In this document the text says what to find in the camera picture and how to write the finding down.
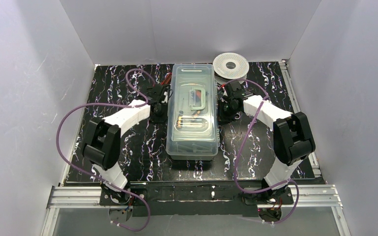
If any black yellow handle screwdriver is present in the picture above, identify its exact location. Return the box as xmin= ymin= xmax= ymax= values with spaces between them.
xmin=177 ymin=98 xmax=185 ymax=129

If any black hex key set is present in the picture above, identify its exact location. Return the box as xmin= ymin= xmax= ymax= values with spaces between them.
xmin=192 ymin=90 xmax=202 ymax=103

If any translucent lid green toolbox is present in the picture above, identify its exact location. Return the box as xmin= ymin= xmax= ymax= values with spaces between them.
xmin=166 ymin=64 xmax=220 ymax=161

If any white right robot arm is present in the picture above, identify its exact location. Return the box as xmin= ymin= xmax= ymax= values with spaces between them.
xmin=218 ymin=79 xmax=316 ymax=196

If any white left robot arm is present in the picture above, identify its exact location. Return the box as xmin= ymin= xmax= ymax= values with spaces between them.
xmin=81 ymin=84 xmax=171 ymax=192

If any white filament spool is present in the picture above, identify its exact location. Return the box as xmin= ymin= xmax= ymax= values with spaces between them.
xmin=213 ymin=53 xmax=250 ymax=80

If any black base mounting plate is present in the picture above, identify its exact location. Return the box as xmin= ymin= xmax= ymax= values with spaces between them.
xmin=100 ymin=180 xmax=296 ymax=220

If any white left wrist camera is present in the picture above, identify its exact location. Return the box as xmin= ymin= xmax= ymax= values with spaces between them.
xmin=163 ymin=89 xmax=173 ymax=103

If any red handle tool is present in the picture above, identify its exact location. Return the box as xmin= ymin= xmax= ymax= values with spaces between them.
xmin=161 ymin=72 xmax=172 ymax=85

